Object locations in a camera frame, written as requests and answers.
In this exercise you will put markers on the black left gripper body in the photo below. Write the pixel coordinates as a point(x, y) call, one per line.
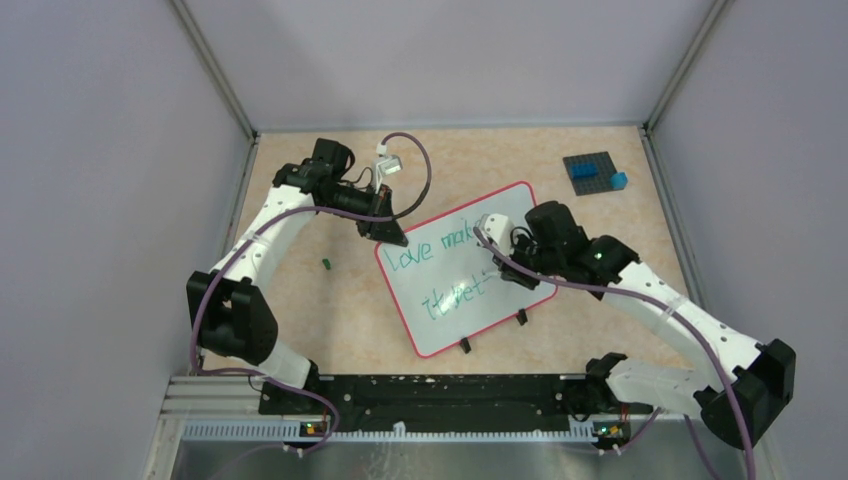
point(381, 200)

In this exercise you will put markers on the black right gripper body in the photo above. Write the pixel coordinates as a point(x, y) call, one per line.
point(536, 259)

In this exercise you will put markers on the pink framed whiteboard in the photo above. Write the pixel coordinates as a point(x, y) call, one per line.
point(444, 286)

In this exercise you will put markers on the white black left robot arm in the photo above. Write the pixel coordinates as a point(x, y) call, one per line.
point(230, 316)

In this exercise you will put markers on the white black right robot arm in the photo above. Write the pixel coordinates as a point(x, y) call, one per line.
point(736, 384)

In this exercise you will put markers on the black whiteboard clip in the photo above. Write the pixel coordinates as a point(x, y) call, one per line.
point(465, 345)
point(521, 317)

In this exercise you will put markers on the dark blue lego brick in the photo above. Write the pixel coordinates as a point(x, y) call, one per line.
point(580, 171)

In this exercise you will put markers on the light blue lego brick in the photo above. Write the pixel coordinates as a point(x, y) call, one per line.
point(619, 181)

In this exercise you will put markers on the grey lego baseplate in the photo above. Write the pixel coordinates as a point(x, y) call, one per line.
point(598, 184)

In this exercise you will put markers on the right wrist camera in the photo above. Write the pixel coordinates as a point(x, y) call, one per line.
point(496, 229)

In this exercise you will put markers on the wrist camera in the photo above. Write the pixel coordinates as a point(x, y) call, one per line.
point(384, 166)
point(496, 229)

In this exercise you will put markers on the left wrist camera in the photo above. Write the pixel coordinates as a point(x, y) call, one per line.
point(384, 166)

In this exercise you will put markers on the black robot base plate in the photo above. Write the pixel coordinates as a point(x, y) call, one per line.
point(476, 403)

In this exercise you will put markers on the white toothed cable duct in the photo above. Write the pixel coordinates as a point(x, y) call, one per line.
point(288, 431)

